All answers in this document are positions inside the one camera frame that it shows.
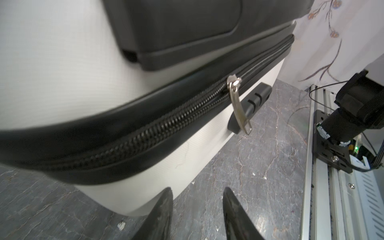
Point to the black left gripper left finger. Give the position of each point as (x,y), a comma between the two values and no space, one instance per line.
(157,225)

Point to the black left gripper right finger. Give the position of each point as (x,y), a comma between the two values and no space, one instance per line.
(238,225)

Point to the white hard-shell suitcase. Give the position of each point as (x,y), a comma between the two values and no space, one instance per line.
(123,99)

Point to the silver zipper pull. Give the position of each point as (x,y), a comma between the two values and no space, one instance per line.
(233,84)

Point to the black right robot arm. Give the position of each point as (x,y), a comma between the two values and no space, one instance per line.
(360,107)

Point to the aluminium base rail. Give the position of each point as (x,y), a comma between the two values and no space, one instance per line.
(338,205)

